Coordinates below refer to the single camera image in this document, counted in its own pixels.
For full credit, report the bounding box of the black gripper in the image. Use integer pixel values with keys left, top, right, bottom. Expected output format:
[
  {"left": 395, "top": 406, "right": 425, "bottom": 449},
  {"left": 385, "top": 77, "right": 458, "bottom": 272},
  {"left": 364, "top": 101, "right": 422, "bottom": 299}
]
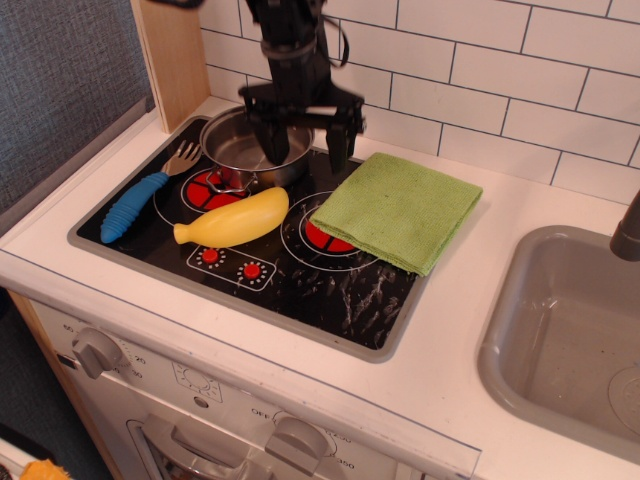
[{"left": 239, "top": 29, "right": 365, "bottom": 174}]

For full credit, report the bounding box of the silver metal pot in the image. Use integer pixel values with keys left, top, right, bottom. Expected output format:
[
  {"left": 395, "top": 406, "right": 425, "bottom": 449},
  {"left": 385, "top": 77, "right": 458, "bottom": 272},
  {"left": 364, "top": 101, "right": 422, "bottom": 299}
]
[{"left": 200, "top": 107, "right": 315, "bottom": 194}]

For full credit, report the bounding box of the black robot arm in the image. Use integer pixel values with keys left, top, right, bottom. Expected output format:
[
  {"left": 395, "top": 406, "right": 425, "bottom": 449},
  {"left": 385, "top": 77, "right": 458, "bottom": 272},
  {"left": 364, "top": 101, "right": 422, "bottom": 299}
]
[{"left": 239, "top": 1, "right": 364, "bottom": 173}]

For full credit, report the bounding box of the green cloth napkin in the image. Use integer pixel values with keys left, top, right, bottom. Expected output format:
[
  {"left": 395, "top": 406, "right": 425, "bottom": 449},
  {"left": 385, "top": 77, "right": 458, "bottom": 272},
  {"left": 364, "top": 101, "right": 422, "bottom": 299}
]
[{"left": 311, "top": 153, "right": 483, "bottom": 277}]

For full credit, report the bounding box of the yellow plastic banana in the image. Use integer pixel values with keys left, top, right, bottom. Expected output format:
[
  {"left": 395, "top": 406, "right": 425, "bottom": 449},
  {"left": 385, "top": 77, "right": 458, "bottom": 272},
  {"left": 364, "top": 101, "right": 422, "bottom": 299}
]
[{"left": 173, "top": 187, "right": 289, "bottom": 248}]

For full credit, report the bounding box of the black toy stovetop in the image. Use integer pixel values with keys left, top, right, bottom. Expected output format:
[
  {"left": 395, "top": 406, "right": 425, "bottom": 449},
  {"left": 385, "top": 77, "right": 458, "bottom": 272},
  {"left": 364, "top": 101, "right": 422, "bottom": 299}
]
[{"left": 68, "top": 116, "right": 427, "bottom": 362}]

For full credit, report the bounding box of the grey timer knob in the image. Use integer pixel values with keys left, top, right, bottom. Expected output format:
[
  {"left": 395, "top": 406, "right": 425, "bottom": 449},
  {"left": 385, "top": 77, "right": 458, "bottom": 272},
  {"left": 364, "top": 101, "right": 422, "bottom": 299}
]
[{"left": 72, "top": 328, "right": 123, "bottom": 379}]

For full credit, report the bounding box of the grey oven knob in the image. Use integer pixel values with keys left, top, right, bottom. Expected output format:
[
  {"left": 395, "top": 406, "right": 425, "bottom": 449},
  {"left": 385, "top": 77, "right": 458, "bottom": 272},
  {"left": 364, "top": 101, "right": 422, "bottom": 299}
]
[{"left": 265, "top": 417, "right": 329, "bottom": 476}]

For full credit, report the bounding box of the grey plastic sink basin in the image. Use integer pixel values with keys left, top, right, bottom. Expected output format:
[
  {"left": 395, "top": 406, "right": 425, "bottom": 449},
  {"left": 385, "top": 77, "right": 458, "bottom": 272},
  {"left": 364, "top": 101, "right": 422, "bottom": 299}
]
[{"left": 478, "top": 225, "right": 639, "bottom": 463}]

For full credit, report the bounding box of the grey faucet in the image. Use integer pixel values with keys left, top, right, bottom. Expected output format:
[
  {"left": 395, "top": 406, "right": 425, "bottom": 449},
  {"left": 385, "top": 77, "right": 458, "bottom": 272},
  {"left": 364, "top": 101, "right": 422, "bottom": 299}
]
[{"left": 609, "top": 192, "right": 640, "bottom": 262}]

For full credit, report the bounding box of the yellow object at corner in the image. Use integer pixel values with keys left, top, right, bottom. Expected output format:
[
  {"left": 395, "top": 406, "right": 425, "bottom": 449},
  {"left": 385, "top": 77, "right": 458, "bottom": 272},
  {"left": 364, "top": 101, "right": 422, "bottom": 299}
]
[{"left": 19, "top": 459, "right": 71, "bottom": 480}]

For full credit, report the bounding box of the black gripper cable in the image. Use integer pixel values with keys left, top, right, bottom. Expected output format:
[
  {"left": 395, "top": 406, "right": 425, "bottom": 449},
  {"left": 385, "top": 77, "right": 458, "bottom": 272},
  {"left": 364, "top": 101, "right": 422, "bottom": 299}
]
[{"left": 322, "top": 14, "right": 351, "bottom": 70}]

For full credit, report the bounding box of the wooden side post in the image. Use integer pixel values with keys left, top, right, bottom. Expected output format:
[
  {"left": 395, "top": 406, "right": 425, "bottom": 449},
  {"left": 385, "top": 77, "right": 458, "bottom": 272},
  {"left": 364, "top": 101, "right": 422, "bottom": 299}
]
[{"left": 131, "top": 0, "right": 210, "bottom": 133}]

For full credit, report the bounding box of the blue handled toy fork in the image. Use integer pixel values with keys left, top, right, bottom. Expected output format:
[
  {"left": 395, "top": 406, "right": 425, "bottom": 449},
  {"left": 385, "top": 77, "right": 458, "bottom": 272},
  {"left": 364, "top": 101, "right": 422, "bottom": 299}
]
[{"left": 100, "top": 141, "right": 202, "bottom": 244}]

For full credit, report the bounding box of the oven door handle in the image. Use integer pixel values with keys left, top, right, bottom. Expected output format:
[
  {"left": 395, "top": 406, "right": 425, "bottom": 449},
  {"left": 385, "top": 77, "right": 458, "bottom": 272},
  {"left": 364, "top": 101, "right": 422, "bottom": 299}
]
[{"left": 139, "top": 415, "right": 271, "bottom": 479}]

